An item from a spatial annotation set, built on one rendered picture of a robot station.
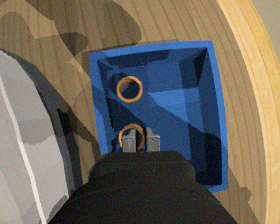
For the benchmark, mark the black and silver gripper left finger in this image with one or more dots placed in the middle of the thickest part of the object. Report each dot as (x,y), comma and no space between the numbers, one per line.
(128,142)

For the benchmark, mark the blue crate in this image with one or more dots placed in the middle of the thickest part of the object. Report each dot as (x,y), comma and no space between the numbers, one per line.
(182,102)

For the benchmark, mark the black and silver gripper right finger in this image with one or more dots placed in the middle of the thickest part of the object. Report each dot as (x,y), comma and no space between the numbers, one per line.
(152,142)

